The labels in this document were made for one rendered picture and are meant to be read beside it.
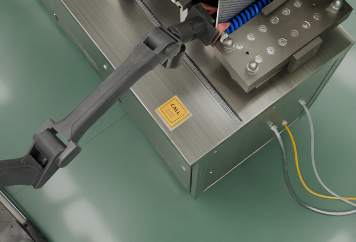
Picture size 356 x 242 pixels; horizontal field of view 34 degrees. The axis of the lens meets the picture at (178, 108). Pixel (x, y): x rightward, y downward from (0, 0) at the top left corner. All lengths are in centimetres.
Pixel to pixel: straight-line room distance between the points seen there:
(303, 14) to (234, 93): 31
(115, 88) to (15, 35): 156
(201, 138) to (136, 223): 95
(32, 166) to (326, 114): 166
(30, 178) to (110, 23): 65
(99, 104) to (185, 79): 43
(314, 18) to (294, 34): 8
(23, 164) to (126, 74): 33
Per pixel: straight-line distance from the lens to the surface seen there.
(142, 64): 145
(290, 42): 172
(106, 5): 191
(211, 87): 178
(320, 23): 176
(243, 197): 262
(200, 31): 157
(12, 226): 240
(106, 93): 144
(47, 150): 144
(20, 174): 141
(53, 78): 282
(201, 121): 174
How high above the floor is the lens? 257
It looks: 72 degrees down
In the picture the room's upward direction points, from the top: 2 degrees counter-clockwise
